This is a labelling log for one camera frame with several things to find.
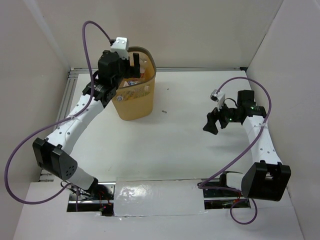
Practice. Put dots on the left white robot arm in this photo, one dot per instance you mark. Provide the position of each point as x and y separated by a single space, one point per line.
53 153

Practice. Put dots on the blue label plastic bottle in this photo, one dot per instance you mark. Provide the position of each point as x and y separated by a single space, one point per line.
120 98

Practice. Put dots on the red label red cap bottle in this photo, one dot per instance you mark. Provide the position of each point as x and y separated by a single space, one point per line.
143 66

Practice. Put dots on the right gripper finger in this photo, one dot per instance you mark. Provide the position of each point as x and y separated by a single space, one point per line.
210 126
214 115

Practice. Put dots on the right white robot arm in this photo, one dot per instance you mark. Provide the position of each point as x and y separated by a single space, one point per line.
268 177

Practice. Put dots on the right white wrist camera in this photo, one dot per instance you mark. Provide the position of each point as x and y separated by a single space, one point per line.
218 97

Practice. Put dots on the white taped cover plate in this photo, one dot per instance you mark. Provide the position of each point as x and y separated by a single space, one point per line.
145 197

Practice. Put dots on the white orange label bottle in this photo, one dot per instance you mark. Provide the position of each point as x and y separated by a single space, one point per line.
131 83

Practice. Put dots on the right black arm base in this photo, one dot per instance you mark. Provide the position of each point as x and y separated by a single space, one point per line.
222 199

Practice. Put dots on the orange mesh waste bin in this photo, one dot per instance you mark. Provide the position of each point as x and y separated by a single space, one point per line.
141 107

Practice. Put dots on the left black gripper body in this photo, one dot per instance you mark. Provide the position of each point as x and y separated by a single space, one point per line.
128 67

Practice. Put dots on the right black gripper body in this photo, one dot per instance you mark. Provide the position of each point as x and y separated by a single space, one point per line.
227 115

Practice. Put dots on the orange label yellow cap bottle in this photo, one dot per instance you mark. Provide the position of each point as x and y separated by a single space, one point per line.
134 94

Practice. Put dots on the aluminium frame rail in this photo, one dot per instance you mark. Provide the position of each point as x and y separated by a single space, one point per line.
170 143

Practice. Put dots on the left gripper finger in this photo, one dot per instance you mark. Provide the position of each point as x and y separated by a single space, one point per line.
136 66
129 70

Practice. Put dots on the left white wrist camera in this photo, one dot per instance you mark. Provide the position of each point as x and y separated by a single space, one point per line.
121 47

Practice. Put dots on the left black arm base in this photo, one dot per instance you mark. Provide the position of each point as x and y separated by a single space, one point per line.
101 202

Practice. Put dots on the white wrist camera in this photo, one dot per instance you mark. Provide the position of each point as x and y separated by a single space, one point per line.
121 47
218 97

